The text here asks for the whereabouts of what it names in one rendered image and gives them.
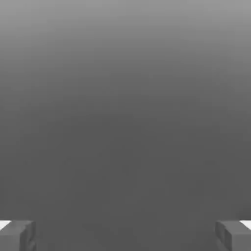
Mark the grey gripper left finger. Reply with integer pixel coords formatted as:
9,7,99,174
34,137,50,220
0,220,37,251

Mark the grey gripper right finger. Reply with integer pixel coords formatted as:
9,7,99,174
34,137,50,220
215,220,251,251

